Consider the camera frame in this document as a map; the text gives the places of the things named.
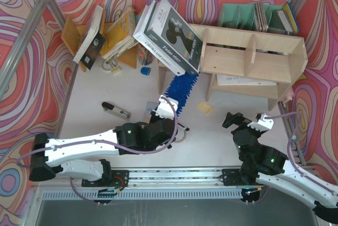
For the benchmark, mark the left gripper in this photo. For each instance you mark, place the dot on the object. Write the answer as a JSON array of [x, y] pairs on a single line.
[[157, 116]]

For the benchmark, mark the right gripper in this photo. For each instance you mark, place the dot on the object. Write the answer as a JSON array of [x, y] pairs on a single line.
[[243, 123]]

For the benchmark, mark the roll of beige tape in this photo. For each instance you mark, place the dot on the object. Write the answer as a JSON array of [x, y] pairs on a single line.
[[182, 138]]

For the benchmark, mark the blue microfibre duster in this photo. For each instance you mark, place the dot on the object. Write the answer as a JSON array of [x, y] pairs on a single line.
[[180, 89]]

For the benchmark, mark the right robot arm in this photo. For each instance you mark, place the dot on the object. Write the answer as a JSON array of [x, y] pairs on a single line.
[[268, 166]]

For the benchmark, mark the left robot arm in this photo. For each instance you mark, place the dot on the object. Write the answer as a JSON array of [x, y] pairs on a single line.
[[85, 157]]

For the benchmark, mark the light wooden bookshelf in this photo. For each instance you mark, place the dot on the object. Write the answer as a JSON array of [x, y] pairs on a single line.
[[277, 58]]

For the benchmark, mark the blue yellow calculator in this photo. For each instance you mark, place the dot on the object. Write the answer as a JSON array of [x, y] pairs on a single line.
[[150, 106]]

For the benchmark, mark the white papers on shelf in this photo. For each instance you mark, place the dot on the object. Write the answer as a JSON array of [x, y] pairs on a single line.
[[224, 80]]

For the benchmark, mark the small blue box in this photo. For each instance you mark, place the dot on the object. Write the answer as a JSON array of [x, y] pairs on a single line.
[[145, 71]]

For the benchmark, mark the pencils bundle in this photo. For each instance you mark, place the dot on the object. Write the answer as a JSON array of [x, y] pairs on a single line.
[[144, 56]]

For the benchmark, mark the brass padlock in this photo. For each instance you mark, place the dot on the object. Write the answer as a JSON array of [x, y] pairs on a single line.
[[111, 66]]

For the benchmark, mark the white Chokladfabriken book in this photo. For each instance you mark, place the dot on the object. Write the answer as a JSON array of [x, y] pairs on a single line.
[[140, 36]]

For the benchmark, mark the yellow worn books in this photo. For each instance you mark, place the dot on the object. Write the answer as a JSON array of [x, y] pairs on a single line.
[[119, 36]]

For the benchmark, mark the teal desk organiser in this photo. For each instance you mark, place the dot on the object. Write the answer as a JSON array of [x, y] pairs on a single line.
[[241, 16]]

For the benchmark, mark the brown notebooks in organiser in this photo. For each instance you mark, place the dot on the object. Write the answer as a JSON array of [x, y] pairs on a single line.
[[260, 20]]

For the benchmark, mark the white book black cover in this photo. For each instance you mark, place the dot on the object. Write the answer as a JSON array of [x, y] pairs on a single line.
[[91, 40]]

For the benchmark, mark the blue grey book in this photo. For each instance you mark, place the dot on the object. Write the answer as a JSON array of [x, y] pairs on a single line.
[[288, 19]]

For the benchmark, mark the yellow wooden book rack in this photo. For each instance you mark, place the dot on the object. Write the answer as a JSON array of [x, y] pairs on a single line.
[[71, 36]]

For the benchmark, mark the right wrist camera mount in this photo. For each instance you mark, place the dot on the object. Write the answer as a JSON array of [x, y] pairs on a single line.
[[262, 123]]

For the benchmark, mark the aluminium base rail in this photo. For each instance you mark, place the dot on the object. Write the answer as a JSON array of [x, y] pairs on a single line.
[[116, 177]]

